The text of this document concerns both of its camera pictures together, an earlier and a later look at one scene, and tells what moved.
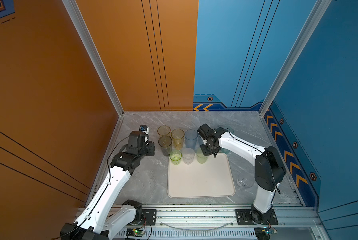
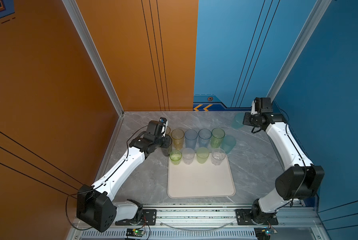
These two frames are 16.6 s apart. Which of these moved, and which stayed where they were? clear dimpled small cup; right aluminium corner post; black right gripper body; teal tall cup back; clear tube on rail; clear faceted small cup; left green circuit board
Moved: teal tall cup back; clear faceted small cup; black right gripper body
Stayed: clear dimpled small cup; left green circuit board; clear tube on rail; right aluminium corner post
